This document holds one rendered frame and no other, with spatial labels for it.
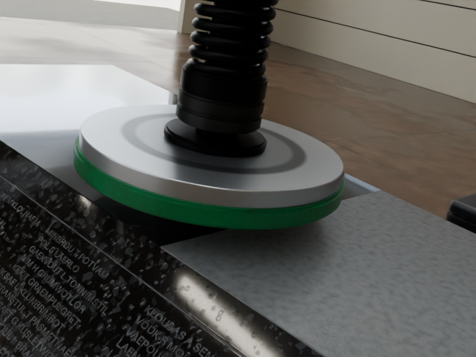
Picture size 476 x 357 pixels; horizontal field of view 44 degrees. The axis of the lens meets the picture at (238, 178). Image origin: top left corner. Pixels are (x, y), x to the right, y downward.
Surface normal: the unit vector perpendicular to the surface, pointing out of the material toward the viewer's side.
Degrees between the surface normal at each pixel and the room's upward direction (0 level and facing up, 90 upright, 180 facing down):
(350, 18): 90
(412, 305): 0
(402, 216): 0
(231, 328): 45
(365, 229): 0
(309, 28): 90
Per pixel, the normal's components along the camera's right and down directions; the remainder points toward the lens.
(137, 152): 0.16, -0.93
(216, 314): -0.36, -0.55
